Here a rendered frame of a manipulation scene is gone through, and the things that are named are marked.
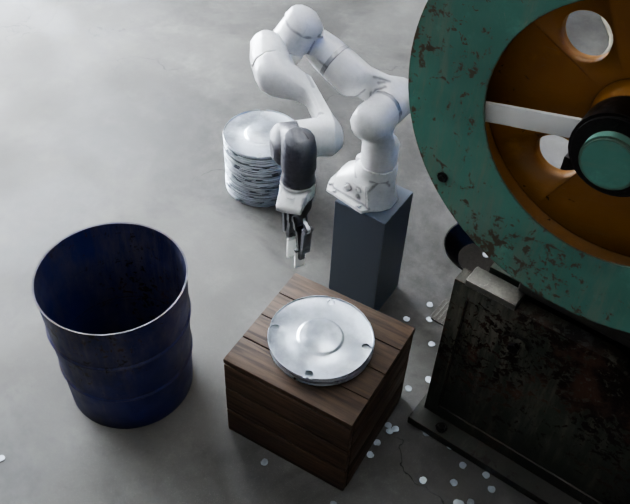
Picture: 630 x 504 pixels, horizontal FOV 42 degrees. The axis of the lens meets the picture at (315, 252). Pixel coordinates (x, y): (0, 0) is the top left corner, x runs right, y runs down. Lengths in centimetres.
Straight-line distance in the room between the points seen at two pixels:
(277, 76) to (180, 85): 171
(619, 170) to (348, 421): 105
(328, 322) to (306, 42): 77
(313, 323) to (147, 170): 133
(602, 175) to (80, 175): 238
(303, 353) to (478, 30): 108
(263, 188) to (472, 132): 165
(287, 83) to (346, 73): 24
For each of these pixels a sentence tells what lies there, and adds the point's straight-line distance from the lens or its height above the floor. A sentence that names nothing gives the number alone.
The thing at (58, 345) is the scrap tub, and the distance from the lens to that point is 233.
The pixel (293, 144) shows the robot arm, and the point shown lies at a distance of 191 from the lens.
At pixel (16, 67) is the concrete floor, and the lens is 407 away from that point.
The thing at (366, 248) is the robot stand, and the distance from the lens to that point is 258.
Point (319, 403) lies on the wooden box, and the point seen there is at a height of 35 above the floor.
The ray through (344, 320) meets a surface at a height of 39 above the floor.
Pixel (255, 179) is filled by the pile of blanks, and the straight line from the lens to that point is 306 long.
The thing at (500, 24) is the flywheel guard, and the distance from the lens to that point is 142.
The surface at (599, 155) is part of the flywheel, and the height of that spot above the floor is 134.
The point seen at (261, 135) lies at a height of 25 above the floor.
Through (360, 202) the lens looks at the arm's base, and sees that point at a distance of 250.
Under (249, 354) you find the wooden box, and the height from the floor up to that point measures 35.
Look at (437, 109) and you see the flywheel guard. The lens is 156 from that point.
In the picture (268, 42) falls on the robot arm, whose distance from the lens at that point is 220.
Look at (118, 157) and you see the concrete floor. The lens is 344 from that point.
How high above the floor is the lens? 215
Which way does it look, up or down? 46 degrees down
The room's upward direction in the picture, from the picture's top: 3 degrees clockwise
